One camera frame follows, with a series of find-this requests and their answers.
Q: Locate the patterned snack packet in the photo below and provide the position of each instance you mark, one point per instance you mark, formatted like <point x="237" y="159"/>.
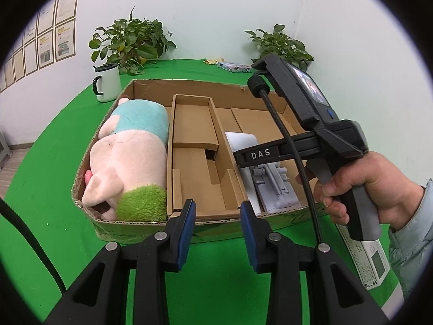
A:
<point x="235" y="67"/>

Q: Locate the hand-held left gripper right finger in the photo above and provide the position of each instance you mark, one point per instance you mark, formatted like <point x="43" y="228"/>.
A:
<point x="250" y="237"/>

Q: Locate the yellow snack packet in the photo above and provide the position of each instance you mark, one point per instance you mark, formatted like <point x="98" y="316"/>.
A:
<point x="213" y="61"/>

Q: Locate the white and green carton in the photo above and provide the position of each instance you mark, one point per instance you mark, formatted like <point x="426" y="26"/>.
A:
<point x="368" y="264"/>

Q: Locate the grey vacuum brush head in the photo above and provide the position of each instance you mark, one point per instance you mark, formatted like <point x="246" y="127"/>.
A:
<point x="274" y="193"/>

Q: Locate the large potted green plant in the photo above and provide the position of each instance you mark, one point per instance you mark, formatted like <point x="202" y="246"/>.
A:
<point x="132" y="40"/>

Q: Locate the pink plush pig toy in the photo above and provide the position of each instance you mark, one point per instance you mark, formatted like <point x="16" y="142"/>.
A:
<point x="128" y="155"/>

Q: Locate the person's right hand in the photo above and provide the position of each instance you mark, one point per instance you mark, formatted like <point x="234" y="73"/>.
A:
<point x="389" y="193"/>

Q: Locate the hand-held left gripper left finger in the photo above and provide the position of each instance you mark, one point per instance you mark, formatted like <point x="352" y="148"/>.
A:
<point x="187" y="233"/>

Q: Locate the small potted green plant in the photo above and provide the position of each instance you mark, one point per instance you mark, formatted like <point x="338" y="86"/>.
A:
<point x="277" y="44"/>

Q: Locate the person's right forearm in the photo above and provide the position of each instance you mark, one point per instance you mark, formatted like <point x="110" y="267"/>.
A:
<point x="412" y="243"/>

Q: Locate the brown cardboard insert tray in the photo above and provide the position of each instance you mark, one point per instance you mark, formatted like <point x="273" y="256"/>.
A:
<point x="192" y="176"/>

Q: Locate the wall of framed certificates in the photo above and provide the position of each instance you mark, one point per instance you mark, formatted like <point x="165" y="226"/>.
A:
<point x="64" y="37"/>

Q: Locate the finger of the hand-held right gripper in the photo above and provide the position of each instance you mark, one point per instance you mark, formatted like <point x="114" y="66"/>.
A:
<point x="260" y="154"/>

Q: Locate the brown cardboard box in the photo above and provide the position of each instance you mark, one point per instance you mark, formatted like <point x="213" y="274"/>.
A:
<point x="189" y="88"/>

